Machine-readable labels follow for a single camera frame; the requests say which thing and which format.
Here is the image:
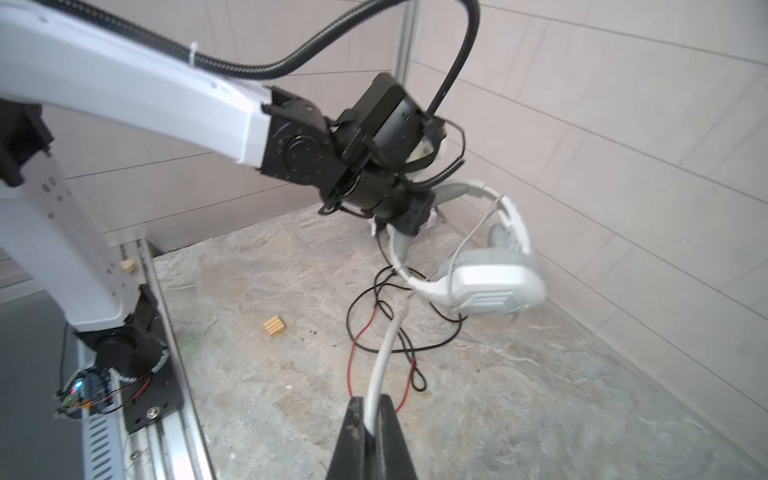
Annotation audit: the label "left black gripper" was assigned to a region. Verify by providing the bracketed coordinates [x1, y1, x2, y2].
[319, 73, 445, 236]

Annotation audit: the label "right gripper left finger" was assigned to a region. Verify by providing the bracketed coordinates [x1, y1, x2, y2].
[326, 397, 366, 480]

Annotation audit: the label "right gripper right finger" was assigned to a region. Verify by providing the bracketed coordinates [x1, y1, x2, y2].
[374, 395, 418, 480]

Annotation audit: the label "white grey headphones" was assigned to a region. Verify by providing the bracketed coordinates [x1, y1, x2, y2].
[389, 180, 547, 316]

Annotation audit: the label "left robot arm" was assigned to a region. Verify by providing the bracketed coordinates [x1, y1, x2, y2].
[1, 1, 443, 432]

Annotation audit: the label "small wooden block centre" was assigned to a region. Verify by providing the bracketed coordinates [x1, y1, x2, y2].
[263, 315, 286, 338]

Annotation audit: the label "left controller board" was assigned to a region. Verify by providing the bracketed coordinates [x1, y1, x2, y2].
[53, 365, 152, 421]

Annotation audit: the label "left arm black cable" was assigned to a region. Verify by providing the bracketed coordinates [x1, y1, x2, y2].
[35, 0, 481, 121]

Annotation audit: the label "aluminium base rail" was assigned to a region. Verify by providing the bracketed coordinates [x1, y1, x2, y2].
[83, 239, 217, 480]

